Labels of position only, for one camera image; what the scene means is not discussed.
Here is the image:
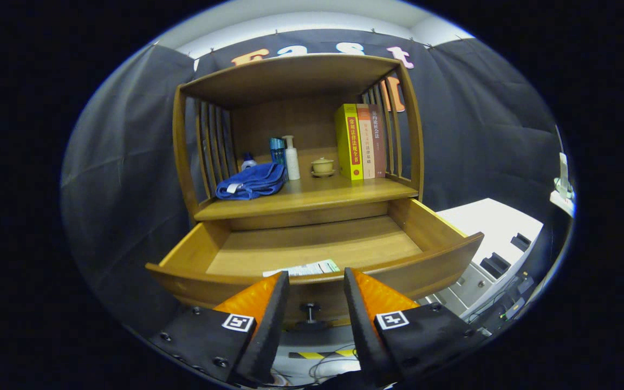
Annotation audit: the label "white stand device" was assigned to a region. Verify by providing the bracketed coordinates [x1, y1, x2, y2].
[549, 152, 575, 217]

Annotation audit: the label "person's dark trouser leg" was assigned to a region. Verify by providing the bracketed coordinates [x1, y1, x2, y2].
[312, 371, 380, 389]

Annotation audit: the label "white tube with green end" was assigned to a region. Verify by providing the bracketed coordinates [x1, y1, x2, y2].
[262, 259, 341, 278]

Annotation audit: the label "blue folded towel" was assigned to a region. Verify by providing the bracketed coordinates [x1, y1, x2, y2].
[216, 162, 287, 201]

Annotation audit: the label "wooden drawer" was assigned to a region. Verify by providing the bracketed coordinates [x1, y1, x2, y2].
[145, 198, 484, 328]

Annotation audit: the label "dark red book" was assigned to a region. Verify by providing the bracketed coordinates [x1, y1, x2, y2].
[369, 104, 387, 178]

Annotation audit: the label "yellow book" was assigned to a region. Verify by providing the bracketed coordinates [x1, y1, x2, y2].
[335, 103, 364, 181]

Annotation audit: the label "teal box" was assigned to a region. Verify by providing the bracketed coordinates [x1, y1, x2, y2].
[269, 137, 287, 166]

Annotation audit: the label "white desk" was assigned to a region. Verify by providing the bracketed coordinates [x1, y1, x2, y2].
[418, 198, 545, 326]

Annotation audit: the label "white pump bottle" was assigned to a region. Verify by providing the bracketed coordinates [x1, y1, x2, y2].
[282, 135, 301, 181]

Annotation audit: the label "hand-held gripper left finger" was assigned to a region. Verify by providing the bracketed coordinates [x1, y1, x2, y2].
[149, 271, 291, 386]

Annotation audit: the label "floor cables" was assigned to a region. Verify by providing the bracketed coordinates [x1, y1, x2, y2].
[308, 344, 361, 381]

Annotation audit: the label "orange and white book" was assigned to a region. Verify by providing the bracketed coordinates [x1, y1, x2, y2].
[356, 104, 376, 180]

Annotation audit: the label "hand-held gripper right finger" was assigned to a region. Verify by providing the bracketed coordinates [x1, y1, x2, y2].
[343, 267, 489, 386]

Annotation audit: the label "yellow black hazard tape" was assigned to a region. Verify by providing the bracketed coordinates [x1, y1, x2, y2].
[289, 348, 357, 360]

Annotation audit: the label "wooden cabinet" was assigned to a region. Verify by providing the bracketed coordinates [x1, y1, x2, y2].
[172, 53, 425, 231]

